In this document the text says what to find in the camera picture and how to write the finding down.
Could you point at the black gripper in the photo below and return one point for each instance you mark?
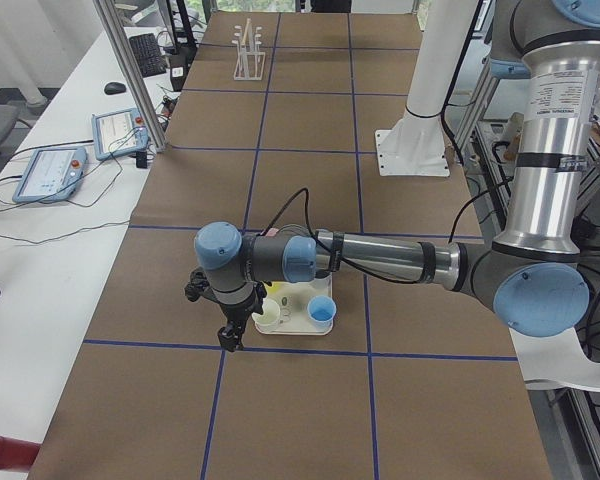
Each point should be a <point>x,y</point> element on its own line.
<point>239,312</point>

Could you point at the white plastic cup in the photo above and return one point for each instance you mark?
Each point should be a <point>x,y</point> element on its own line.
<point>270,317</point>

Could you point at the yellow plastic cup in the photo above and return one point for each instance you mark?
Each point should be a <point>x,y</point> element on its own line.
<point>274,287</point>

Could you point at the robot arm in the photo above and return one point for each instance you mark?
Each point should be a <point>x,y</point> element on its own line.
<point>528,275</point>

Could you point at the blue plastic cup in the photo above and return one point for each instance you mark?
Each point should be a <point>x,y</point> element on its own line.
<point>321,311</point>

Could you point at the cream plastic tray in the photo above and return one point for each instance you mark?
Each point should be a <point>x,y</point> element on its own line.
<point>293,299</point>

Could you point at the far teach pendant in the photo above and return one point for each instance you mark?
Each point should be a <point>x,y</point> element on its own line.
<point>119,133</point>

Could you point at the teach pendant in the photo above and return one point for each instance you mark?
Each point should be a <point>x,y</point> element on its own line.
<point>52,175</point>
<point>119,133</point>

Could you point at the near teach pendant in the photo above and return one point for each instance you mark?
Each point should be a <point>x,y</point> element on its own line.
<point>52,175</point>

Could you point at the red cylinder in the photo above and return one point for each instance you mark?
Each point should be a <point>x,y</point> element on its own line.
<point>17,455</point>

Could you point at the black computer mouse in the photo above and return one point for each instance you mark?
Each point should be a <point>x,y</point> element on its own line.
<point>114,88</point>

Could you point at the black power box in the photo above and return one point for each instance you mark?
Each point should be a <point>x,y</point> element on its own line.
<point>178,68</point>

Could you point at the black keyboard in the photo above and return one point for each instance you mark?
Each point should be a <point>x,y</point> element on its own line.
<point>147,54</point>

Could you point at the white chair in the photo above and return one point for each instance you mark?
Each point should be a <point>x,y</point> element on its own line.
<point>555,362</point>

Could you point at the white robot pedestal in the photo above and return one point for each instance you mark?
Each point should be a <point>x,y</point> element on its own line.
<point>415,145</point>

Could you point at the white wire cup rack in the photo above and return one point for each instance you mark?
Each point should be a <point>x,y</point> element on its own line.
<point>250,58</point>

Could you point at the aluminium frame post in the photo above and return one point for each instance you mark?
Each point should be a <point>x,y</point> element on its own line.
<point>116,33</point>

